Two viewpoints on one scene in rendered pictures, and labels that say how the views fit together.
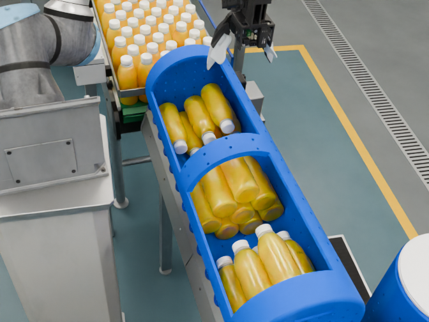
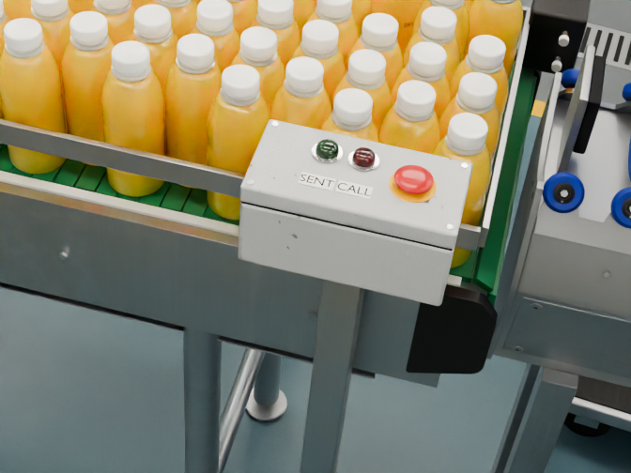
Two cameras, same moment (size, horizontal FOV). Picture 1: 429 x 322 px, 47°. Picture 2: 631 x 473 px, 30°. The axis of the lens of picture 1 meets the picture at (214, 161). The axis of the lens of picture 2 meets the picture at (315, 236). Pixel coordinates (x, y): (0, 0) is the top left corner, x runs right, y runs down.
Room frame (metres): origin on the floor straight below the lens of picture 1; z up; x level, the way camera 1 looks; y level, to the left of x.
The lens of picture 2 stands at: (1.02, 1.17, 1.84)
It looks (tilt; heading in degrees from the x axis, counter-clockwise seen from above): 46 degrees down; 302
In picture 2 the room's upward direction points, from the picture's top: 6 degrees clockwise
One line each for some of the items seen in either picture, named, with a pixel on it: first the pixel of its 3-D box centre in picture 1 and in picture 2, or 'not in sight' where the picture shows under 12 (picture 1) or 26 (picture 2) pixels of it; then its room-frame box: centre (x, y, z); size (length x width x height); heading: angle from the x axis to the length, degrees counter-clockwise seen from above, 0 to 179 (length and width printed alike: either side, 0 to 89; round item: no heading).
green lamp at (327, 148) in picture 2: not in sight; (327, 148); (1.45, 0.48, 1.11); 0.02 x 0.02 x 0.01
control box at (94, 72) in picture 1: (86, 55); (354, 210); (1.41, 0.48, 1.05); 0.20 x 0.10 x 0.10; 22
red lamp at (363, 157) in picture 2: not in sight; (363, 156); (1.42, 0.46, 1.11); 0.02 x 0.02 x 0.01
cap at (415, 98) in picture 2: (133, 49); (416, 98); (1.44, 0.32, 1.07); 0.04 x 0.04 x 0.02
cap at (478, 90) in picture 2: (146, 57); (477, 90); (1.40, 0.27, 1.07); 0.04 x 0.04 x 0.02
